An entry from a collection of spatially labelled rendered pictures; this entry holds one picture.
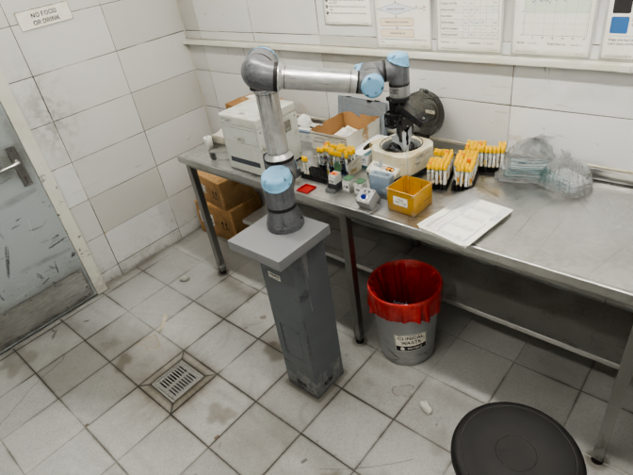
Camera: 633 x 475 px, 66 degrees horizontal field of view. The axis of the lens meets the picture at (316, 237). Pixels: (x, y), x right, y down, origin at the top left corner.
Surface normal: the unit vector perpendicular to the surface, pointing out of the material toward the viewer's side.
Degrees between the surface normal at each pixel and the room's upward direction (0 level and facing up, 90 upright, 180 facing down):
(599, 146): 90
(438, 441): 0
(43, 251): 90
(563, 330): 0
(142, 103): 90
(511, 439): 2
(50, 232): 90
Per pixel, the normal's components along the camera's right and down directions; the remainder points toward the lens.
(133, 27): 0.75, 0.28
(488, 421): -0.11, -0.80
